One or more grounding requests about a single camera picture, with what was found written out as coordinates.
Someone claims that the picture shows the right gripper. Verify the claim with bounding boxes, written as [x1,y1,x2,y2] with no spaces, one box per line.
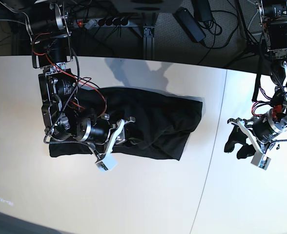
[75,114,136,154]

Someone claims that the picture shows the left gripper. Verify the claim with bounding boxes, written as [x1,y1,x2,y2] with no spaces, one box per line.
[224,108,287,159]

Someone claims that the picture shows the dark navy T-shirt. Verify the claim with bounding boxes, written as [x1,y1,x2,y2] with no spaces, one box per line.
[48,86,204,162]

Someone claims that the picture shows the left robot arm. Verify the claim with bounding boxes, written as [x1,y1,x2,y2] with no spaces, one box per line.
[224,0,287,168]

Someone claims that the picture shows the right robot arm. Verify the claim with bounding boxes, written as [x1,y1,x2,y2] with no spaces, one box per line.
[26,1,135,159]

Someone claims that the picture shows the black tripod stand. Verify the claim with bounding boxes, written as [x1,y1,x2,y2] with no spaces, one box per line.
[233,0,266,64]

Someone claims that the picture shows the white plug adapter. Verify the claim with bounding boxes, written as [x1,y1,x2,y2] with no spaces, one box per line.
[84,19,98,30]

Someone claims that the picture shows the white power strip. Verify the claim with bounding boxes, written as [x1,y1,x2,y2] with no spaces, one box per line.
[71,17,131,29]

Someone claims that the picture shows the black power brick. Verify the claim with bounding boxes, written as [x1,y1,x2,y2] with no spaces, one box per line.
[191,0,213,22]
[173,7,206,43]

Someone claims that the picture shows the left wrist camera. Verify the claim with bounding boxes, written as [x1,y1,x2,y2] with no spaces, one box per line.
[251,152,271,170]

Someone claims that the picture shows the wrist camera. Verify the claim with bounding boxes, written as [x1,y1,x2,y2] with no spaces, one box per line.
[251,152,271,170]
[95,154,117,172]

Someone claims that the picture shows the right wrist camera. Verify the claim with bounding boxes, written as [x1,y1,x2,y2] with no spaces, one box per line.
[95,154,117,172]

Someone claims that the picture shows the aluminium frame post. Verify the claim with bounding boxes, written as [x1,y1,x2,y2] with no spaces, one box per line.
[142,12,157,60]

